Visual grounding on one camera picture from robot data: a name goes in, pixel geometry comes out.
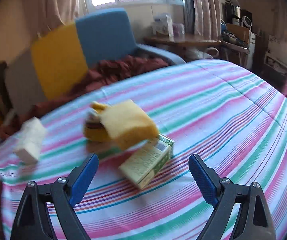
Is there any white tall carton box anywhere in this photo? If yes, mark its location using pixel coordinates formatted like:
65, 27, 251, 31
13, 117, 47, 165

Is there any yellow cartoon sock roll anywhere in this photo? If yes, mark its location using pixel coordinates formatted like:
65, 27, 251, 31
83, 101, 111, 143

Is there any green cream small box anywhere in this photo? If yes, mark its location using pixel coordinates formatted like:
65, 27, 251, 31
119, 134, 174, 190

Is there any yellow sponge block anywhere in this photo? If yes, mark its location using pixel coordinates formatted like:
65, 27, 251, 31
100, 100, 159, 150

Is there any striped bed sheet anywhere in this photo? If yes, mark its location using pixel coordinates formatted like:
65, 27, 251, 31
0, 60, 287, 239

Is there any grey yellow blue headboard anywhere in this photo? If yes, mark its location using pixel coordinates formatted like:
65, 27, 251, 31
5, 8, 137, 115

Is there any maroon blanket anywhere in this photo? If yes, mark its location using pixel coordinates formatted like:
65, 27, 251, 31
0, 55, 169, 140

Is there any wooden desk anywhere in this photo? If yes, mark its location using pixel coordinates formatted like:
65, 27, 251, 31
143, 33, 250, 55

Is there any pink curtain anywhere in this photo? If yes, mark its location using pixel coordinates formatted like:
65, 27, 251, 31
184, 0, 221, 40

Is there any white box on desk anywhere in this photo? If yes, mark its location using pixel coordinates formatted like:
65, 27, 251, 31
152, 13, 174, 38

